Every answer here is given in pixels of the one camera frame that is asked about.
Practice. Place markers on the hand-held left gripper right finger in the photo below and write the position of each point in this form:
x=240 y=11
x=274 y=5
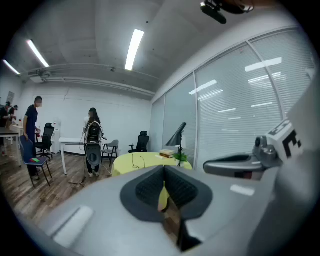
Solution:
x=225 y=205

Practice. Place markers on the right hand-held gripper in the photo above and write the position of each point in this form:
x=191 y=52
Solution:
x=277 y=145

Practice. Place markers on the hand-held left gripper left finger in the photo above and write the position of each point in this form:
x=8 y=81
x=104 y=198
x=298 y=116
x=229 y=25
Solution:
x=100 y=212

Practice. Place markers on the thin-framed eyeglasses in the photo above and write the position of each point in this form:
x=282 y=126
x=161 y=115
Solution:
x=143 y=162

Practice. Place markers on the green potted plant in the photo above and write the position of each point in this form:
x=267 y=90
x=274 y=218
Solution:
x=180 y=157

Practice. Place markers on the black desk lamp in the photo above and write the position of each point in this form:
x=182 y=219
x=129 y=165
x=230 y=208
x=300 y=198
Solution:
x=178 y=137

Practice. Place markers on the brown hardcover book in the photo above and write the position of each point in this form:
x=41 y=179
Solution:
x=167 y=153

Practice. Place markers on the grey chair with black legs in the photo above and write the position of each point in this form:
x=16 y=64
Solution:
x=112 y=144

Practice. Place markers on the yellow round tablecloth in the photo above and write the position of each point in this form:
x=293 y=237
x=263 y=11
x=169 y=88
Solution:
x=152 y=161

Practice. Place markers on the white table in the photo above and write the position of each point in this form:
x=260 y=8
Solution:
x=71 y=140

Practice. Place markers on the black office chair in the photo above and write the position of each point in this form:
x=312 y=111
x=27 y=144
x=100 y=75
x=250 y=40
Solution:
x=47 y=132
x=142 y=142

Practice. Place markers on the green and red block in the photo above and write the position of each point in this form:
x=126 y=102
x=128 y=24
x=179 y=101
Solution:
x=35 y=159

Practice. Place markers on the white water dispenser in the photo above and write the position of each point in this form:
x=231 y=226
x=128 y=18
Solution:
x=56 y=140

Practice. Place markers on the blue chair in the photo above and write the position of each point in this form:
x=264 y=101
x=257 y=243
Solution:
x=27 y=150

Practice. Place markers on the dark top desk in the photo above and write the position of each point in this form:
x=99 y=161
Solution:
x=8 y=131

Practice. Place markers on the long ceiling light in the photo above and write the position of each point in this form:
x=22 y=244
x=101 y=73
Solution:
x=37 y=53
x=134 y=50
x=11 y=67

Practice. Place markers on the ceiling air conditioner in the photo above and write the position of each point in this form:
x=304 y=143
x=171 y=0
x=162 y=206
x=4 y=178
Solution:
x=37 y=78

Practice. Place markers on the wall poster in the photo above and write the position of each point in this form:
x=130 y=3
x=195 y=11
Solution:
x=10 y=97

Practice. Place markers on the black head-worn camera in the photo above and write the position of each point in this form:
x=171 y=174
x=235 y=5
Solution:
x=215 y=13

